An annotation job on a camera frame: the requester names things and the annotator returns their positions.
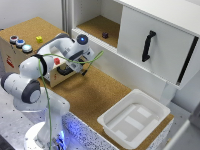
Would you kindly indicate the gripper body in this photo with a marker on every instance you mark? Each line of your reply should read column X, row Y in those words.
column 79, row 60

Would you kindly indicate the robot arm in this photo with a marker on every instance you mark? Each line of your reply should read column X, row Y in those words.
column 30, row 68

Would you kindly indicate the green button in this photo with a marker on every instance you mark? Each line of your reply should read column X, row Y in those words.
column 27, row 48

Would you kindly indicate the red button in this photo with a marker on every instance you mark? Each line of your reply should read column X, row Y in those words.
column 14, row 39

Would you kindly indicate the blue button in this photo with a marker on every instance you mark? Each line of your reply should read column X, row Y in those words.
column 20, row 42

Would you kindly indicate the wooden drawer box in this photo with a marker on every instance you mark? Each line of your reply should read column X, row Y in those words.
column 30, row 28

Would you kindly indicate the white sliding door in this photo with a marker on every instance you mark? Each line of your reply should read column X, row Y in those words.
column 166, row 56

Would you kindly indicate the white cabinet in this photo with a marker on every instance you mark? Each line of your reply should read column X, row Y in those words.
column 110, row 63

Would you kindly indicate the yellow block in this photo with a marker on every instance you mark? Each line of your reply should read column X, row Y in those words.
column 39, row 39

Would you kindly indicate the purple block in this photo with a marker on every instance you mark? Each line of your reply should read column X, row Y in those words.
column 105, row 34

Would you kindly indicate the white plastic box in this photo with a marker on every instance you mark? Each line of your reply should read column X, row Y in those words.
column 133, row 121

